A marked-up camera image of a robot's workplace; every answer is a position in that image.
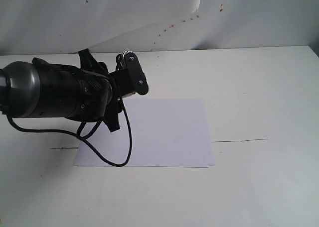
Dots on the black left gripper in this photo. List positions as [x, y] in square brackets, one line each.
[99, 93]

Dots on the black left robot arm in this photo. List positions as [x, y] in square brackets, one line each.
[42, 90]

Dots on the white backdrop paper sheet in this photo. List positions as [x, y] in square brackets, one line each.
[68, 26]

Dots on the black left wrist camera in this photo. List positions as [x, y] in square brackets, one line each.
[129, 76]

